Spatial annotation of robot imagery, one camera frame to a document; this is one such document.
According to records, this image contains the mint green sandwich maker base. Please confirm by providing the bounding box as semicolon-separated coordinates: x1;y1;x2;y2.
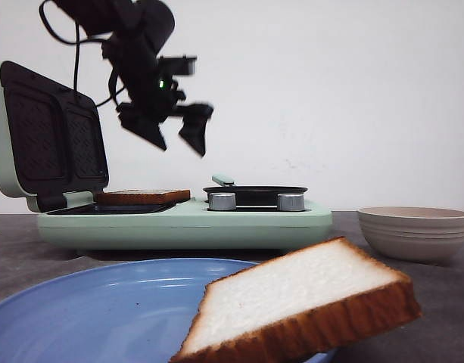
37;198;332;250

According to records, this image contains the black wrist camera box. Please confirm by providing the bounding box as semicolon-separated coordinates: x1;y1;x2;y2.
157;55;197;76

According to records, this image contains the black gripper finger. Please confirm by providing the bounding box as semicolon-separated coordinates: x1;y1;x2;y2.
119;111;167;150
179;104;213;157

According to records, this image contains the silver control knob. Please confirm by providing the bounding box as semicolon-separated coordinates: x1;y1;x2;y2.
277;193;305;212
208;192;237;212

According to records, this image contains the white bread slice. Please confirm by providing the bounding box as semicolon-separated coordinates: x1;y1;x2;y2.
94;189;191;206
173;237;422;362

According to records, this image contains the left silver control knob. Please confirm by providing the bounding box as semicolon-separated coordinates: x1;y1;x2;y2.
208;192;237;212

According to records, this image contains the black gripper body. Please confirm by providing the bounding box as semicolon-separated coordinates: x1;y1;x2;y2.
101;33;186;123

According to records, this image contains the blue round plate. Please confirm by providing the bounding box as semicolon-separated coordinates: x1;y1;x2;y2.
0;257;337;363

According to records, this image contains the right silver control knob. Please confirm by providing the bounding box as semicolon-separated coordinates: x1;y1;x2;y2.
277;193;305;212

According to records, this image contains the mint green sandwich maker lid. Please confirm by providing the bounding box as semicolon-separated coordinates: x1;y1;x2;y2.
0;60;109;213

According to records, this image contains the black frying pan green handle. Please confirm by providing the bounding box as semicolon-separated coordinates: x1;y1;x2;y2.
203;174;308;206

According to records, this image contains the beige ribbed bowl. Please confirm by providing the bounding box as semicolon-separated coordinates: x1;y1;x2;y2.
357;206;464;263

